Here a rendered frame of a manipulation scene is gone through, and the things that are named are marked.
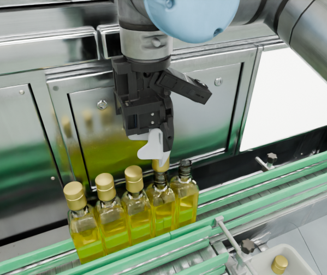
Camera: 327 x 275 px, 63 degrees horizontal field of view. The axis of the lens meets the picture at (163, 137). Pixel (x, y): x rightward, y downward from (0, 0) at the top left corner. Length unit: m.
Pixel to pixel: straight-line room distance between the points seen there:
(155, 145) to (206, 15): 0.27
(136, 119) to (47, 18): 0.23
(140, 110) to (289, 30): 0.22
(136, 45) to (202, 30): 0.14
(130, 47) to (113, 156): 0.34
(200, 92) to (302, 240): 0.69
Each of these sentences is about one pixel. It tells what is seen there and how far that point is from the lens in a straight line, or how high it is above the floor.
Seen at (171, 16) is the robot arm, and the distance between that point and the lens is 0.24.
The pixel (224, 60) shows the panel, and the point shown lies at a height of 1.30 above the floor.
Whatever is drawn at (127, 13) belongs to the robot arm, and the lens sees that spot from 0.37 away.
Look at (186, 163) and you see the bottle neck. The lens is 0.59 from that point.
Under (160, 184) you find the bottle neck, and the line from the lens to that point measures 0.56.
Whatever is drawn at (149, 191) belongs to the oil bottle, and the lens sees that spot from 0.59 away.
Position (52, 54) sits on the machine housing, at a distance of 0.52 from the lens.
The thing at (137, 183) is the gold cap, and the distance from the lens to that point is 0.53.
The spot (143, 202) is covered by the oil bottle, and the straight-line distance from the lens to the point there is 0.57.
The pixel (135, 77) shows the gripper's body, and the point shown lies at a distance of 0.40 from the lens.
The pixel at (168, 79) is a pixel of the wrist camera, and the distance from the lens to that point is 0.42.
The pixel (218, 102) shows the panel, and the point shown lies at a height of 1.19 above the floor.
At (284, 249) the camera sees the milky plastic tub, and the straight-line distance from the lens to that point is 0.87.
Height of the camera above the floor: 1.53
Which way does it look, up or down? 37 degrees down
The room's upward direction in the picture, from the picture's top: straight up
